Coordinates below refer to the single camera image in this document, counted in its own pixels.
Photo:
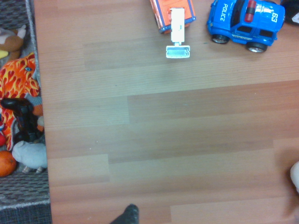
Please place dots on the white sparkly stuffed toy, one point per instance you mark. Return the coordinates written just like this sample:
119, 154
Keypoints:
295, 179

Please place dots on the brown and white plush animal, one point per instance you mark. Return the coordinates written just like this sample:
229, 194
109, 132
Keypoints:
11, 43

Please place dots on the grey plush animal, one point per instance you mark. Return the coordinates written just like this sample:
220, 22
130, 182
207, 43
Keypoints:
30, 154

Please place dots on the glossy black plastic toy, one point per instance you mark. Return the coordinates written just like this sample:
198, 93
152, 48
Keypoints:
23, 116

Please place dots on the orange fruit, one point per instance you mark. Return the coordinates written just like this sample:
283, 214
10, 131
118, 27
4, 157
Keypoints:
7, 163

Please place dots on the orange flame pattern plush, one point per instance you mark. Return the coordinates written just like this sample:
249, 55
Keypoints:
18, 79

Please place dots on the grey woven basket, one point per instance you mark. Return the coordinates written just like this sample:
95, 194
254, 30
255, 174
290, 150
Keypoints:
23, 186

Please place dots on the orange toy truck white ladder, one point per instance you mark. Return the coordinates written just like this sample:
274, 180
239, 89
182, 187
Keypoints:
163, 14

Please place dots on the blue toy police car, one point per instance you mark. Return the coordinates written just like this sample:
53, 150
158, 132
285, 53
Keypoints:
257, 21

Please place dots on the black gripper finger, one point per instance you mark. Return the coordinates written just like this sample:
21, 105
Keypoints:
129, 214

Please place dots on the black object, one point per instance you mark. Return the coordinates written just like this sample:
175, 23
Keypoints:
292, 11

